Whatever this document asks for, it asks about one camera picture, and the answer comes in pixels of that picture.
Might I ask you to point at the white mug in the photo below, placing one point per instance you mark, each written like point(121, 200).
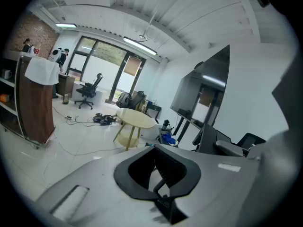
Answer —
point(6, 74)

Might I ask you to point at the small green wall sign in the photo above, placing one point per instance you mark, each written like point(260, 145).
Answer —
point(137, 55)

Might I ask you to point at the large black display screen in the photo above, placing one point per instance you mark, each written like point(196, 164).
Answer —
point(201, 91)

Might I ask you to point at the black framed glass window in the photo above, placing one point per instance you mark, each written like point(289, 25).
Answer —
point(104, 53)

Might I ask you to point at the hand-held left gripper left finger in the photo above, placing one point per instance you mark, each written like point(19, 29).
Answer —
point(99, 181)

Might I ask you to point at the white power strip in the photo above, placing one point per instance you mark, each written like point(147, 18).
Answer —
point(68, 117)

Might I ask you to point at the white backpack rig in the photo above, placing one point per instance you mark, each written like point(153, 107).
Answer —
point(31, 49)
point(56, 54)

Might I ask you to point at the white cloth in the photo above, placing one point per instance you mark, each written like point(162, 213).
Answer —
point(41, 71)

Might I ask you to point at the round ceiling mount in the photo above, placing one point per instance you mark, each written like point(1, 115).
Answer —
point(142, 36)

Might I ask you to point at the green mesh waste bin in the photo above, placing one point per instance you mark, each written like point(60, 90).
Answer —
point(66, 99)

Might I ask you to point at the black chair with grey armrest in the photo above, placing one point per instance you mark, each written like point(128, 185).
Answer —
point(213, 138)

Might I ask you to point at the black metal side table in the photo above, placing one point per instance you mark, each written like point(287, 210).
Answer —
point(154, 107)

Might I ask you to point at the pile of black gear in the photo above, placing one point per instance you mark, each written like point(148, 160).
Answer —
point(104, 119)

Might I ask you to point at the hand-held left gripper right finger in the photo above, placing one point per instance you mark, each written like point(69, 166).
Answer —
point(220, 193)

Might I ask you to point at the black display stand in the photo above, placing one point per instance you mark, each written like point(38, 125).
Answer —
point(183, 129)

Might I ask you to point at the round light wooden table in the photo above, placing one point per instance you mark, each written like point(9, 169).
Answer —
point(135, 118)

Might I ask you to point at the blue cloth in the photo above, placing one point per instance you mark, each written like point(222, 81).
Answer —
point(169, 138)

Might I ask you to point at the wooden rolling shelf cart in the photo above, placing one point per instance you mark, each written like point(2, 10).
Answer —
point(35, 107)

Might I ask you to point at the brown wooden desk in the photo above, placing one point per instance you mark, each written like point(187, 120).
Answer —
point(66, 84)

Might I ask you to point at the black mesh office chair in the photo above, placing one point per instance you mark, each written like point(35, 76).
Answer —
point(88, 89)

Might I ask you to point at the long ceiling light bar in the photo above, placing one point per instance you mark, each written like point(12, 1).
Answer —
point(65, 25)
point(139, 45)

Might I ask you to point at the small orange object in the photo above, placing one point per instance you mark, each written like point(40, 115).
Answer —
point(4, 98)

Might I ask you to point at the brown paper sheet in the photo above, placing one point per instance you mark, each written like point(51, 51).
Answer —
point(132, 66)

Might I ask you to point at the black device atop screen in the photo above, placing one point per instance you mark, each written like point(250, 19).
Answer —
point(199, 65)

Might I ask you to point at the black cylindrical device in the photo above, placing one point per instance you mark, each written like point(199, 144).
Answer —
point(166, 124)

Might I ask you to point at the white curved bench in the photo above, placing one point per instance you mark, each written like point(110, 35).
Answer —
point(100, 94)

